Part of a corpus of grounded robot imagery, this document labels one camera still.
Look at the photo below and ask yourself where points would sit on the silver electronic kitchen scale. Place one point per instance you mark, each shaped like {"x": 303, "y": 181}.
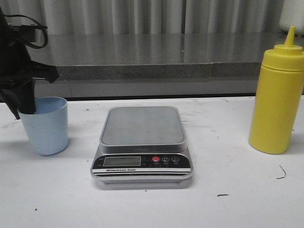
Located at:
{"x": 142, "y": 144}

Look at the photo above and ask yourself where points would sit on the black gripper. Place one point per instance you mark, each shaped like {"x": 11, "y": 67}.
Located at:
{"x": 16, "y": 66}

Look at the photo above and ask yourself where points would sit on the yellow squeeze bottle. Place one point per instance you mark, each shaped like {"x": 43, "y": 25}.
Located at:
{"x": 279, "y": 90}

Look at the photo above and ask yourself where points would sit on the white container in background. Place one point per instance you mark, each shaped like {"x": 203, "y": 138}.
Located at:
{"x": 292, "y": 14}

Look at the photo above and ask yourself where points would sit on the light blue plastic cup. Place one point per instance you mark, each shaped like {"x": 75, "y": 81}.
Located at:
{"x": 47, "y": 127}

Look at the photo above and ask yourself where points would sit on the grey stone counter ledge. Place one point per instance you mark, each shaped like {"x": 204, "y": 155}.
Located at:
{"x": 163, "y": 65}

